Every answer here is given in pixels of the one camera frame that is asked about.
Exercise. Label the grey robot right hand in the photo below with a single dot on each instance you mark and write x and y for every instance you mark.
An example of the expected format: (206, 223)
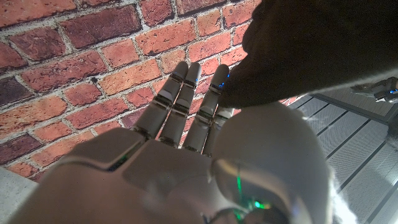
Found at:
(155, 186)

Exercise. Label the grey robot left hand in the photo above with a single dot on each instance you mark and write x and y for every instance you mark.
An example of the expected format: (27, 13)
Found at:
(384, 91)

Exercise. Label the black fabric backpack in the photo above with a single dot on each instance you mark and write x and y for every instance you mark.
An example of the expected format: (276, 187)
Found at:
(311, 46)

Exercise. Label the printed brick wall backdrop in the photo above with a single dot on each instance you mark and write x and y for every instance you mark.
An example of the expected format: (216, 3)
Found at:
(93, 62)

